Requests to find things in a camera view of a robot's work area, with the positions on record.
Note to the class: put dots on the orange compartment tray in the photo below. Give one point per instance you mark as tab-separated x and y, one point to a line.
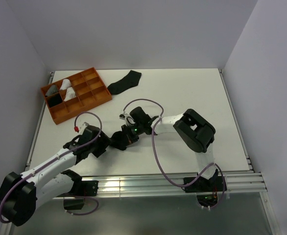
90	92

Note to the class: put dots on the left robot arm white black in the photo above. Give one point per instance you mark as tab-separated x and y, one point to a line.
22	194

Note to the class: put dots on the black sock with white stripes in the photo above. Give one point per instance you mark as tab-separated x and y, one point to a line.
54	100

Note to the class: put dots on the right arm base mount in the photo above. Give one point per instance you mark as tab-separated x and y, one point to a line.
215	184

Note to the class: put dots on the grey rolled sock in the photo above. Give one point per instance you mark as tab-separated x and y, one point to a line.
52	90

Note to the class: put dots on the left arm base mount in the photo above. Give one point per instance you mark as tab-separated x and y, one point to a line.
81	193

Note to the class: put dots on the white rolled sock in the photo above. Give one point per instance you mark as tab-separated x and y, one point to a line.
65	84
70	94

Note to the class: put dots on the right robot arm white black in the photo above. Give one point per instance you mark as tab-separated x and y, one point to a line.
197	133

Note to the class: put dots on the lower white rolled sock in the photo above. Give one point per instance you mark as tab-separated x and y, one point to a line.
70	94

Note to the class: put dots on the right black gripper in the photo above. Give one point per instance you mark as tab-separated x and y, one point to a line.
126	129

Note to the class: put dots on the aluminium frame rail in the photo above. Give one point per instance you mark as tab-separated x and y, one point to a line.
135	173

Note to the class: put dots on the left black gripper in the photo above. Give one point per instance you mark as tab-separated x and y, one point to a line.
104	143

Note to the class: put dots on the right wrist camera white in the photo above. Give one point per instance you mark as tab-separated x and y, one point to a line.
126	117

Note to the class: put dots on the upper white rolled sock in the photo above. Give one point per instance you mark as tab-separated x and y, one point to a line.
65	84

